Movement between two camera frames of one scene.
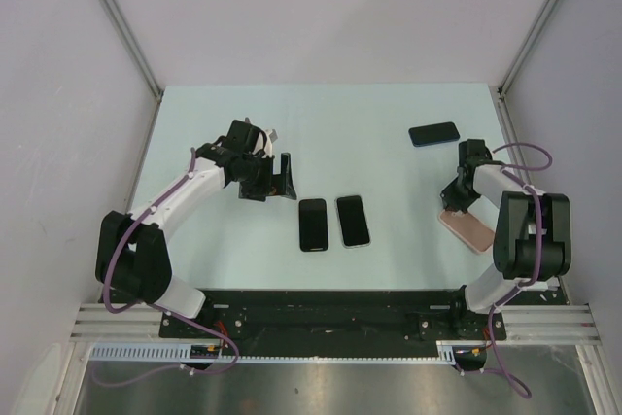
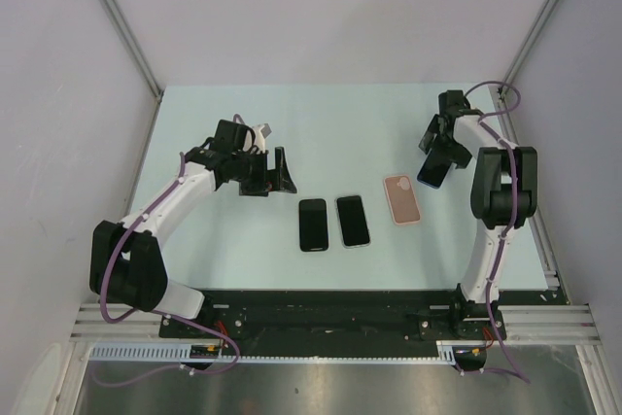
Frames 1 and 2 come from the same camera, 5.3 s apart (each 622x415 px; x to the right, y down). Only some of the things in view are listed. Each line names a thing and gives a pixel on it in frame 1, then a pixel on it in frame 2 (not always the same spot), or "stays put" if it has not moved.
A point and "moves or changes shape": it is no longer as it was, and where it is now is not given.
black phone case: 313,224 stays put
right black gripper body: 458,196 -> 452,150
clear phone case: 353,221 stays put
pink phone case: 468,229 -> 402,199
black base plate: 336,315 stays put
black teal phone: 353,221 stays put
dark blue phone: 433,133 moves or changes shape
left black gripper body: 257,178 stays put
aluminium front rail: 140,324 stays put
